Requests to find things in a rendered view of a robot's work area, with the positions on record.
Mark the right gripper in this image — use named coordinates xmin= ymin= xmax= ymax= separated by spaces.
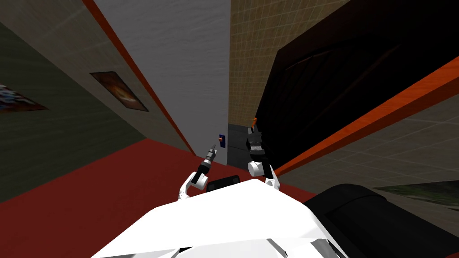
xmin=246 ymin=124 xmax=266 ymax=156

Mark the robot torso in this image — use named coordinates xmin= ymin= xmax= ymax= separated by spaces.
xmin=89 ymin=174 xmax=349 ymax=258

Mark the grey white door leaf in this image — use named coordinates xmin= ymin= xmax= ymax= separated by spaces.
xmin=92 ymin=0 xmax=231 ymax=166

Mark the black door leaf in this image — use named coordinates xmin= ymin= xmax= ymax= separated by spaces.
xmin=254 ymin=0 xmax=459 ymax=170

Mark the orange brown wall picture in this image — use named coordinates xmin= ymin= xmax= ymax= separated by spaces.
xmin=89 ymin=71 xmax=150 ymax=113

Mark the blue white wall picture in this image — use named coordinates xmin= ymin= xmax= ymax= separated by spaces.
xmin=0 ymin=84 xmax=49 ymax=114

